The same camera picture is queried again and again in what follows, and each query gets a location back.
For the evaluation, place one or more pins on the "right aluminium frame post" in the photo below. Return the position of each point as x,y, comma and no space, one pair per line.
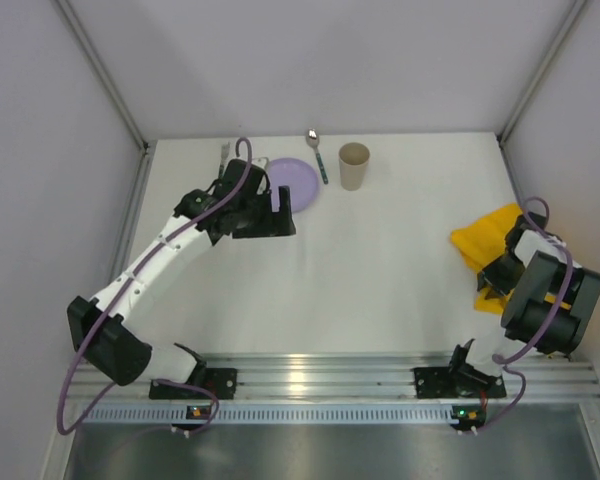
539,74

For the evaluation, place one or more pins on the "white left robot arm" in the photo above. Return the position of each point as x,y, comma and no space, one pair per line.
106,329

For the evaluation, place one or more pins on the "aluminium frame post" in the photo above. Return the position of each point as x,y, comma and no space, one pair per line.
539,74
77,30

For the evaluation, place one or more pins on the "slotted grey cable duct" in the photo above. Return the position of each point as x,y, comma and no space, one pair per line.
261,414

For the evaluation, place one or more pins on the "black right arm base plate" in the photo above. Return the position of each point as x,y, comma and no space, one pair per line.
442,383

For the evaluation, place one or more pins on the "metal fork teal handle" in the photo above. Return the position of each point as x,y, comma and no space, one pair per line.
225,151

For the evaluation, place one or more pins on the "purple plastic plate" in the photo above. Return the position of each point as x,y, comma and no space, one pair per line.
301,179

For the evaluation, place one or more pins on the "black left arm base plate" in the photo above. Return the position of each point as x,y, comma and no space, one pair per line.
192,382

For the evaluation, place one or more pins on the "yellow pikachu cloth placemat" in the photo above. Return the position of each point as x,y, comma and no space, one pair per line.
509,228

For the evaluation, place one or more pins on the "metal spoon teal handle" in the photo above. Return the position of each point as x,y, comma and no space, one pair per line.
313,141

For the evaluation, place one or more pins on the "beige paper cup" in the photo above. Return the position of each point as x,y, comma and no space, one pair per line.
354,159

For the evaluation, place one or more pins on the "left aluminium frame post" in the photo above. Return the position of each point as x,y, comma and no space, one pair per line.
77,30

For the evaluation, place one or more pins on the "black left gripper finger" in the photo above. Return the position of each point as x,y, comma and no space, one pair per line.
282,217
215,236

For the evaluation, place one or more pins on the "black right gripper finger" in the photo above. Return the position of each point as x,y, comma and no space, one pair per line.
492,293
488,278

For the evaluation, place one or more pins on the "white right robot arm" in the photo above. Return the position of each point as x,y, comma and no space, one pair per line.
523,274

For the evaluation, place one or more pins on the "aluminium mounting rail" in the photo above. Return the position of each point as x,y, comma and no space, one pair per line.
386,376

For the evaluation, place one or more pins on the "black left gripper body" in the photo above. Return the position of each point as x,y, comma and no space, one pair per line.
273,223

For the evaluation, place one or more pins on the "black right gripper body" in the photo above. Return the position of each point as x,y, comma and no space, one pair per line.
491,278

